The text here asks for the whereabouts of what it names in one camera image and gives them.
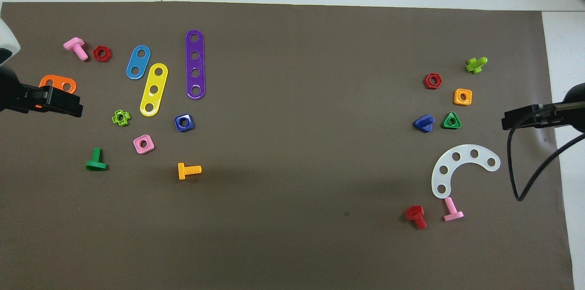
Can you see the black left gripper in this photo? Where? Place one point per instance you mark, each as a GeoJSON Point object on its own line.
{"type": "Point", "coordinates": [57, 100]}

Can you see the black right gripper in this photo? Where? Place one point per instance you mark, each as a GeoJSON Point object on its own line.
{"type": "Point", "coordinates": [530, 117]}

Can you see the blue square plastic nut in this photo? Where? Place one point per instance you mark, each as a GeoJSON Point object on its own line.
{"type": "Point", "coordinates": [189, 126]}

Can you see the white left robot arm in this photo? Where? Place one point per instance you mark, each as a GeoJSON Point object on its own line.
{"type": "Point", "coordinates": [7, 39]}

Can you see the green cross-shaped plastic nut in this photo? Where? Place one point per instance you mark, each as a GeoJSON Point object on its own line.
{"type": "Point", "coordinates": [115, 118]}

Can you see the orange square plastic nut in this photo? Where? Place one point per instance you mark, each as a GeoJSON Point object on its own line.
{"type": "Point", "coordinates": [457, 101]}

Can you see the green plastic screw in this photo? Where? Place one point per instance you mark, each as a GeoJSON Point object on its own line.
{"type": "Point", "coordinates": [96, 165]}

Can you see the red hexagonal plastic nut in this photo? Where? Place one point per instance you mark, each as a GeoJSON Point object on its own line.
{"type": "Point", "coordinates": [426, 81]}
{"type": "Point", "coordinates": [96, 54]}

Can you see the pink plastic screw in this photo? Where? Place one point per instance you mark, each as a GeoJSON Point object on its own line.
{"type": "Point", "coordinates": [452, 215]}
{"type": "Point", "coordinates": [76, 46]}

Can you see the green triangular plastic nut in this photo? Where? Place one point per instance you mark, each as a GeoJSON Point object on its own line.
{"type": "Point", "coordinates": [445, 125]}

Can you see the lime green flower nut left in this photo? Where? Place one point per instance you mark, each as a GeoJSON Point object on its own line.
{"type": "Point", "coordinates": [475, 66]}

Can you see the pink square plastic nut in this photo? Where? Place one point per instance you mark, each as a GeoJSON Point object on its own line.
{"type": "Point", "coordinates": [149, 149]}

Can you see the orange plastic screw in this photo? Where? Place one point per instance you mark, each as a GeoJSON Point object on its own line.
{"type": "Point", "coordinates": [192, 170]}

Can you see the red plastic screw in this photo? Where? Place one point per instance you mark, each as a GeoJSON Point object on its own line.
{"type": "Point", "coordinates": [415, 213]}

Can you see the orange heart-shaped plastic plate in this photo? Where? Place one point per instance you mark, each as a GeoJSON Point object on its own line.
{"type": "Point", "coordinates": [58, 79]}

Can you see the white curved five-hole strip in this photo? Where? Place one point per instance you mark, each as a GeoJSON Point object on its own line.
{"type": "Point", "coordinates": [465, 153]}

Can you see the blue two-hole plastic strip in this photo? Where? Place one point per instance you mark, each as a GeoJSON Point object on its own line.
{"type": "Point", "coordinates": [138, 62]}

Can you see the yellow three-hole plastic strip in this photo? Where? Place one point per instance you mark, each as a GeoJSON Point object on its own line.
{"type": "Point", "coordinates": [156, 81]}

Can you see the purple four-hole plastic strip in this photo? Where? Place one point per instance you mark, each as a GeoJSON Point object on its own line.
{"type": "Point", "coordinates": [195, 64]}

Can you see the brown table mat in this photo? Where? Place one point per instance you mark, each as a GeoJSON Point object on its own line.
{"type": "Point", "coordinates": [292, 144]}

